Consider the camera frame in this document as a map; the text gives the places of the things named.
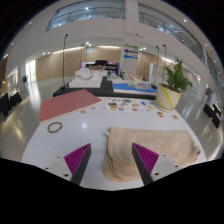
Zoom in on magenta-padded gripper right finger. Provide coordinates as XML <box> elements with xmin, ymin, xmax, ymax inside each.
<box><xmin>131</xmin><ymin>143</ymin><xmax>184</xmax><ymax>187</ymax></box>

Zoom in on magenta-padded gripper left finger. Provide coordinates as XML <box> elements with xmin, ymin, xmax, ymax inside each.
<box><xmin>42</xmin><ymin>143</ymin><xmax>93</xmax><ymax>186</ymax></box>

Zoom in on beige folded towel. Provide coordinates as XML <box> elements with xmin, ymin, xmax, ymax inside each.
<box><xmin>103</xmin><ymin>125</ymin><xmax>202</xmax><ymax>183</ymax></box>

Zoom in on salmon pink flat board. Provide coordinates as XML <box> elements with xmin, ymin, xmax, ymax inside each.
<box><xmin>38</xmin><ymin>88</ymin><xmax>104</xmax><ymax>125</ymax></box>

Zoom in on sheet of colourful stickers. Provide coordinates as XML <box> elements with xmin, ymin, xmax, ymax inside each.
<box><xmin>105</xmin><ymin>97</ymin><xmax>157</xmax><ymax>113</ymax></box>

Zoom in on potted palm in striped pot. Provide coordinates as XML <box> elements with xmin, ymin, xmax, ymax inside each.
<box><xmin>155</xmin><ymin>58</ymin><xmax>193</xmax><ymax>113</ymax></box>

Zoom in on black low display table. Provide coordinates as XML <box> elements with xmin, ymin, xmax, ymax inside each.
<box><xmin>52</xmin><ymin>76</ymin><xmax>158</xmax><ymax>100</ymax></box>

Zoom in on model on blue base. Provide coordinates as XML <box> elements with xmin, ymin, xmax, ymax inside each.
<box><xmin>112</xmin><ymin>73</ymin><xmax>157</xmax><ymax>94</ymax></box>

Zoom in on white architectural model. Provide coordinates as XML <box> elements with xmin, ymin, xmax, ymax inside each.
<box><xmin>68</xmin><ymin>67</ymin><xmax>104</xmax><ymax>90</ymax></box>

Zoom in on group of black chairs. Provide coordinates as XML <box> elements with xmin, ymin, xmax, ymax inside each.
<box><xmin>203</xmin><ymin>103</ymin><xmax>223</xmax><ymax>129</ymax></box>
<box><xmin>0</xmin><ymin>91</ymin><xmax>23</xmax><ymax>117</ymax></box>

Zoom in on small potted hall plant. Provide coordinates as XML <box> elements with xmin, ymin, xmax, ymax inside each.
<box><xmin>21</xmin><ymin>75</ymin><xmax>29</xmax><ymax>91</ymax></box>

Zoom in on black piano with purple screen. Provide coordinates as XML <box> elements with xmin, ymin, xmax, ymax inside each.
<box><xmin>80</xmin><ymin>59</ymin><xmax>120</xmax><ymax>76</ymax></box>

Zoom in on black floor lamp stand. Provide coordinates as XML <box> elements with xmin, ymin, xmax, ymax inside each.
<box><xmin>60</xmin><ymin>33</ymin><xmax>70</xmax><ymax>90</ymax></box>

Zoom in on coloured arrow direction signs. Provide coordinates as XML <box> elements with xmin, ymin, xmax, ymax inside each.
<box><xmin>123</xmin><ymin>43</ymin><xmax>139</xmax><ymax>60</ymax></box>

